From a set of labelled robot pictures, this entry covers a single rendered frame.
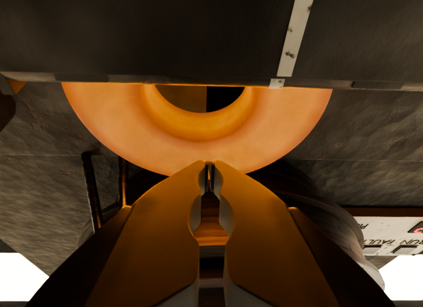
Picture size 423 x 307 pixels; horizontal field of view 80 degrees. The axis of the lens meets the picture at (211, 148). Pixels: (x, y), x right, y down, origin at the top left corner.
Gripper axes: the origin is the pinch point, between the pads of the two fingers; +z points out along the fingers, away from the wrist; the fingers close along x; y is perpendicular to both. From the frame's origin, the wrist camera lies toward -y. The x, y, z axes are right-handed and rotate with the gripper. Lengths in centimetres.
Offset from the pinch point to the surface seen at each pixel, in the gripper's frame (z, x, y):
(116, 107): 3.6, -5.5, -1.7
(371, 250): 27, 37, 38
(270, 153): 4.4, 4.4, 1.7
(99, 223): 7.1, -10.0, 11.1
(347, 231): 12.2, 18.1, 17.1
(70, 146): 13.9, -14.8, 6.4
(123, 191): 9.0, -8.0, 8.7
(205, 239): 6.2, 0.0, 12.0
